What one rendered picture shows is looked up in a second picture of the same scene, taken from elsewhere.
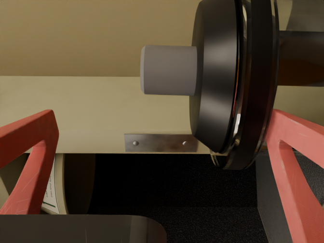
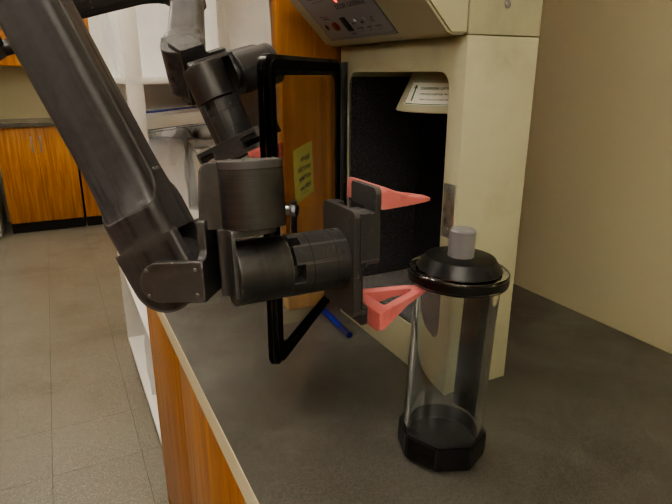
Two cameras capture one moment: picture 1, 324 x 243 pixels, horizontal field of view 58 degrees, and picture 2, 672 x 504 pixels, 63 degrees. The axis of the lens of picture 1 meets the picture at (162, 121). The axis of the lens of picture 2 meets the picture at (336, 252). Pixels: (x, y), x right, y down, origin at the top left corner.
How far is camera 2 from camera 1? 46 cm
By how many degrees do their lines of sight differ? 32
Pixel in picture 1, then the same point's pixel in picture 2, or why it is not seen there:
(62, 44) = (648, 35)
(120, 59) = (616, 117)
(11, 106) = (491, 83)
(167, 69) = (456, 244)
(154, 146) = (446, 205)
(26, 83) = (522, 80)
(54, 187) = (426, 104)
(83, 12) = not seen: outside the picture
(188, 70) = (455, 254)
